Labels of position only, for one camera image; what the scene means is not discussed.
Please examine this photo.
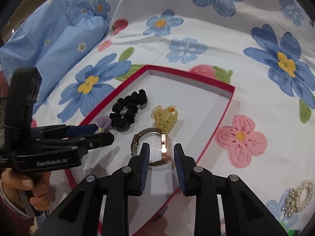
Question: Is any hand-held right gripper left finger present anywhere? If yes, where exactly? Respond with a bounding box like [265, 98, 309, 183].
[32, 143, 151, 236]

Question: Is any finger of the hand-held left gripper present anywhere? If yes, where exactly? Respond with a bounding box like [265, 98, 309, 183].
[36, 131, 115, 156]
[31, 124, 100, 138]

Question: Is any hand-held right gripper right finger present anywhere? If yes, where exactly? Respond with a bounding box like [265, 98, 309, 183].
[173, 143, 288, 236]

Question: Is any purple bow hair tie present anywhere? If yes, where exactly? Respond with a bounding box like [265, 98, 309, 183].
[96, 116, 111, 134]

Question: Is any red shallow box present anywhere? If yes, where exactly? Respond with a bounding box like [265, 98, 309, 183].
[64, 65, 236, 236]

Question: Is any person's left forearm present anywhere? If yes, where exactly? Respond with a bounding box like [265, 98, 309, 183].
[0, 179, 35, 230]

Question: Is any person's left hand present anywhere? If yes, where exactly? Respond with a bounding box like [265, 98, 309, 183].
[0, 170, 53, 218]

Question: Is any black scrunchie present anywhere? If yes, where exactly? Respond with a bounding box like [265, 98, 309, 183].
[109, 90, 148, 132]

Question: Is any yellow hair claw clip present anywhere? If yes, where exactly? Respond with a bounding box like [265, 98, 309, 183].
[151, 105, 179, 135]

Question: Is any light blue pillow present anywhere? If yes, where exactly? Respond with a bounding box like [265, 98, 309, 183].
[0, 0, 110, 120]

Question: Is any floral bed sheet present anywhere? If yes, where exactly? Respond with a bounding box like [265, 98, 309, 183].
[0, 0, 315, 236]

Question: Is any pearl hair tie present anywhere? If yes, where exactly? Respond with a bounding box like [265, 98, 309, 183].
[282, 179, 308, 218]

